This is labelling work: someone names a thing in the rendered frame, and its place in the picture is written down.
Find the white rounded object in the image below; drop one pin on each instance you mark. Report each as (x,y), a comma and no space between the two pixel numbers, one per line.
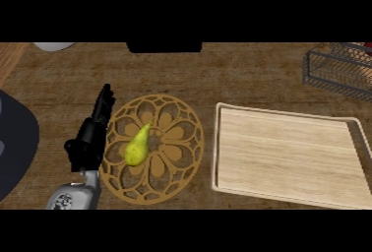
(52,46)

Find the black box appliance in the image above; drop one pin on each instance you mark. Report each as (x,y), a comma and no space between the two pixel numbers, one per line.
(164,47)

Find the pale wooden tray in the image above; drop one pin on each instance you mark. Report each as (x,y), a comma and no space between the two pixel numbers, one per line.
(291,157)

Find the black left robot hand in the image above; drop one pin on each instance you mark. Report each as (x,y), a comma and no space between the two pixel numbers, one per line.
(90,134)

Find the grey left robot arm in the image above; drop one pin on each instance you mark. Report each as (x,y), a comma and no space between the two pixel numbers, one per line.
(73,197)

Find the yellow-green pear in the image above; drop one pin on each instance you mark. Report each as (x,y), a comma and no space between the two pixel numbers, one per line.
(136,149)

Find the round brown cutout placemat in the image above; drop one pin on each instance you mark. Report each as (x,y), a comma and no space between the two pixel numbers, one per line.
(167,170)

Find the dark grey rounded appliance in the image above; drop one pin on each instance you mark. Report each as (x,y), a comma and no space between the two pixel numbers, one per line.
(15,144)

